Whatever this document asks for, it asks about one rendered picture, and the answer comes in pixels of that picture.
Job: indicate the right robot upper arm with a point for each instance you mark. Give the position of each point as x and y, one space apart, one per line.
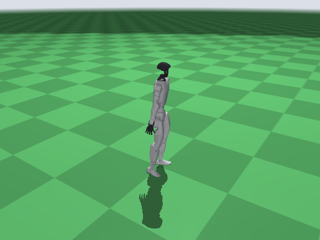
156 96

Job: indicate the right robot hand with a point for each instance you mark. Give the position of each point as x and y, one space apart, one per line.
150 128

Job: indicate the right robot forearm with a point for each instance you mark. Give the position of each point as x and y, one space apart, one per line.
153 114

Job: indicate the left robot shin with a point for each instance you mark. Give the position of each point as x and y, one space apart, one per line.
162 150

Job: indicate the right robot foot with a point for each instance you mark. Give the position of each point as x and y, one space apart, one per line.
154 172

